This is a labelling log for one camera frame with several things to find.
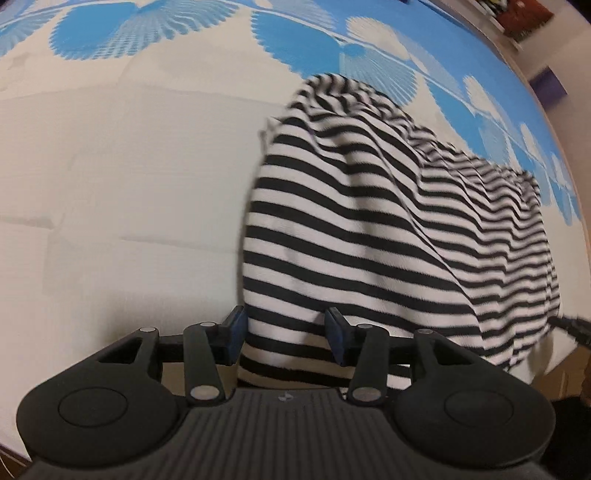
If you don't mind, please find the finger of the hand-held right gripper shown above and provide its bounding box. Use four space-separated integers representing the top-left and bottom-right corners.
549 314 591 354

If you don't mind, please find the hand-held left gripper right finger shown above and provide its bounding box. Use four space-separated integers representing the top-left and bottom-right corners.
324 308 457 406

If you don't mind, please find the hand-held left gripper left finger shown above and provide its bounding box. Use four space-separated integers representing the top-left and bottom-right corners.
95 305 245 408

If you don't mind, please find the black white striped sweater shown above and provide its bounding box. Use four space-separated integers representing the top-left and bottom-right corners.
238 73 561 391

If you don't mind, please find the blue floral bedsheet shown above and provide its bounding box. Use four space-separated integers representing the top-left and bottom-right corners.
0 0 585 462

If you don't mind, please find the purple box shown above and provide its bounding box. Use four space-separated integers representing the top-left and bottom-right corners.
529 67 567 100

